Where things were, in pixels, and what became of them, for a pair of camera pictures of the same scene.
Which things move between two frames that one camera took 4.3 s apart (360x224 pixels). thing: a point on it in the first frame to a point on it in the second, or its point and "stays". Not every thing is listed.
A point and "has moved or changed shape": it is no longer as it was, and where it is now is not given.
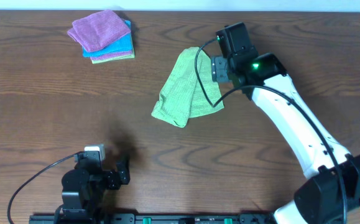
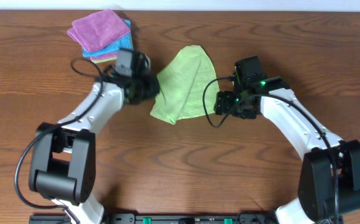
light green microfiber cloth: (183, 96) has moved or changed shape
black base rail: (150, 218) stays
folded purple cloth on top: (93, 30) stays
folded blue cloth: (122, 45) stays
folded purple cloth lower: (112, 56) stays
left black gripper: (115, 182) to (153, 86)
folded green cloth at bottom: (113, 59) stays
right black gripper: (218, 73) to (223, 102)
